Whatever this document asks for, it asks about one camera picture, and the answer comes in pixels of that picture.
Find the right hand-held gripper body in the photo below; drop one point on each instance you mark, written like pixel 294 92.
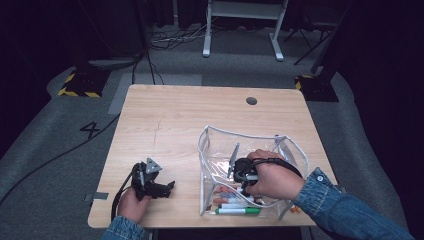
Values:
pixel 243 170

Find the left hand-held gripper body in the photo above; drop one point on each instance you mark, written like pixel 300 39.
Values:
pixel 145 181

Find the green cap marker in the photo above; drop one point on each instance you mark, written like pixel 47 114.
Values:
pixel 251 211

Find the peach cap marker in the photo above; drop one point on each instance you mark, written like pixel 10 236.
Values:
pixel 218 201

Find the clear plastic bag white trim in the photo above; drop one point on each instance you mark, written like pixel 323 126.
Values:
pixel 216 150

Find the purple cap marker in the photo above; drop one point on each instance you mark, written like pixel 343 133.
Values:
pixel 276 136

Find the yellow cap marker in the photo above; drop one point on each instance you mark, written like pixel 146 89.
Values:
pixel 298 210

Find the person's left hand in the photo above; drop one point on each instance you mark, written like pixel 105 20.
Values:
pixel 131 208

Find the person's right hand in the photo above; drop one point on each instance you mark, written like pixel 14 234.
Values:
pixel 276 180

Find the grey tape piece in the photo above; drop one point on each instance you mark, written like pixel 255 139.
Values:
pixel 98 196

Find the orange cap marker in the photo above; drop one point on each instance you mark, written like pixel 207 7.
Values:
pixel 293 209

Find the dark round table grommet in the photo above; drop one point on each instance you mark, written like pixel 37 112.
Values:
pixel 251 101

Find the black yellow striped stand base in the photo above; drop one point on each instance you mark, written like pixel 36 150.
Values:
pixel 320 90
pixel 86 83

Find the black tripod legs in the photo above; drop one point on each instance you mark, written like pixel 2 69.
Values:
pixel 313 49

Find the grey stand base plate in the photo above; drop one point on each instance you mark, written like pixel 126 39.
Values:
pixel 110 63

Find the white metal table frame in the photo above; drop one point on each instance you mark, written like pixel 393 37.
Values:
pixel 245 10

